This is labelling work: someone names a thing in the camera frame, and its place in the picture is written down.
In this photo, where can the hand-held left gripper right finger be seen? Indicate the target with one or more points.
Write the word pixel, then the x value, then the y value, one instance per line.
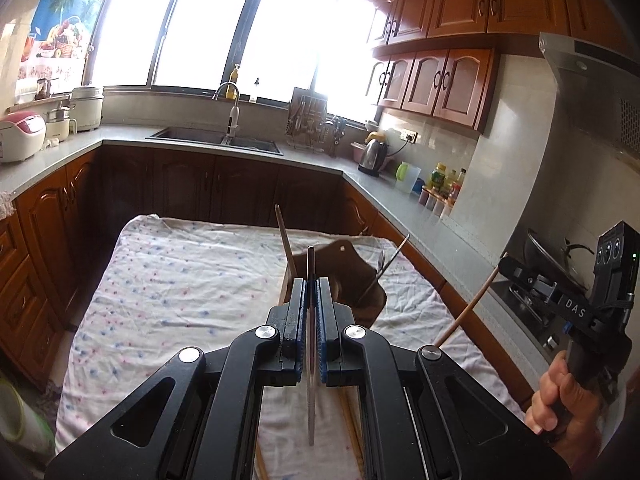
pixel 400 410

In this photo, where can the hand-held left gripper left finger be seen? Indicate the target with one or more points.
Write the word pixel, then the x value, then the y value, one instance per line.
pixel 225 410

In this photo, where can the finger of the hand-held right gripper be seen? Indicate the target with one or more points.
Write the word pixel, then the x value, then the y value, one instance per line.
pixel 537 292
pixel 517 267

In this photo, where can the wooden chopstick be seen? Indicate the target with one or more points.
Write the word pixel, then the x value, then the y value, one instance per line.
pixel 282 240
pixel 262 467
pixel 465 307

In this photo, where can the metal fork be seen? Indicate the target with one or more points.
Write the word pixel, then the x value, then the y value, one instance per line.
pixel 380 262

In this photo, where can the wooden utensil holder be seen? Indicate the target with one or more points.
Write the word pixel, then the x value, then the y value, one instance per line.
pixel 345 265

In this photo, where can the person's right forearm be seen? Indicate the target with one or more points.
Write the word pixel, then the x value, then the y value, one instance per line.
pixel 585 452

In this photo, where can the person's right hand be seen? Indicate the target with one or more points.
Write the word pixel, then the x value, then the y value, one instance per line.
pixel 545 405

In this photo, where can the gas stove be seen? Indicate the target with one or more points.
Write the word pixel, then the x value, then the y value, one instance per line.
pixel 530 315

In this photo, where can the black wok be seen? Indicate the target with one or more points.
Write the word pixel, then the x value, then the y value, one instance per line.
pixel 550 255

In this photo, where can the red-capped sauce bottle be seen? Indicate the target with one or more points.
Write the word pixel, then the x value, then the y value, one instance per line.
pixel 455 192

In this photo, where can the spice jar set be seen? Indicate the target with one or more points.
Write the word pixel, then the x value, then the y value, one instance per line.
pixel 435 202

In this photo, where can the white floral cloth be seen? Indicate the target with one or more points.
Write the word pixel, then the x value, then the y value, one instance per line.
pixel 175 285

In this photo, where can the steel electric kettle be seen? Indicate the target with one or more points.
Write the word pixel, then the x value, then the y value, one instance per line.
pixel 374 157

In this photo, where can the steel range hood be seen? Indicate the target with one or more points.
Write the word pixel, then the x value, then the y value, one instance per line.
pixel 600 90

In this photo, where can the pink plastic bin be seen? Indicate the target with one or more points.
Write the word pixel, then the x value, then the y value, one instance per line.
pixel 357 152

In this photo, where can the white green bucket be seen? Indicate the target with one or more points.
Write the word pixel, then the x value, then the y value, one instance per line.
pixel 22 415

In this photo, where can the wooden lower cabinets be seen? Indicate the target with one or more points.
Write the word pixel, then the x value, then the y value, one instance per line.
pixel 175 185

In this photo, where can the wooden cabinets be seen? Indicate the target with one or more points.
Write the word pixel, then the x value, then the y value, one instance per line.
pixel 175 185
pixel 460 5

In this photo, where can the metal dish rack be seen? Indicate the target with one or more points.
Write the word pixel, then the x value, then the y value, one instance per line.
pixel 307 120

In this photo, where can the wooden upper cabinets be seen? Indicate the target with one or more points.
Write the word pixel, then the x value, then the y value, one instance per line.
pixel 460 5

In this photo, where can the kitchen sink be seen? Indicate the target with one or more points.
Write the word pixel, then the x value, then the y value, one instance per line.
pixel 195 137

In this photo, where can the metal kitchen faucet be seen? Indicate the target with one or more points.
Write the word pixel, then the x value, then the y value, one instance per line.
pixel 232 120

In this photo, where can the grey kitchen countertop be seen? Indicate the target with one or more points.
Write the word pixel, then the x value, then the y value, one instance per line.
pixel 125 137

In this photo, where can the lace cloth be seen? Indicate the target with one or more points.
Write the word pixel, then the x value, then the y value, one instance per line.
pixel 6 207

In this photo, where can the small black-capped bottle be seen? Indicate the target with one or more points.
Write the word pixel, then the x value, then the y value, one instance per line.
pixel 255 94

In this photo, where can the yellow soap bottle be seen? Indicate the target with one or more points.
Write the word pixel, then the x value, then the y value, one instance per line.
pixel 231 87

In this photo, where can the white electric pot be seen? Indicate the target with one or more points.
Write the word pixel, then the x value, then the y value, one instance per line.
pixel 87 107

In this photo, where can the white pink rice cooker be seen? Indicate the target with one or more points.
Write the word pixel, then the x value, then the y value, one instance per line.
pixel 20 135

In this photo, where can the kitchen window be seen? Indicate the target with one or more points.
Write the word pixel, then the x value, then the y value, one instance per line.
pixel 200 30

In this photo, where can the wall socket by kettle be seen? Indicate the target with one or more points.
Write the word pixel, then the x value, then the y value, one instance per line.
pixel 409 136

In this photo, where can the palm and fruit wall poster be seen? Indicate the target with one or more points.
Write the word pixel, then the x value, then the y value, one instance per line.
pixel 65 10

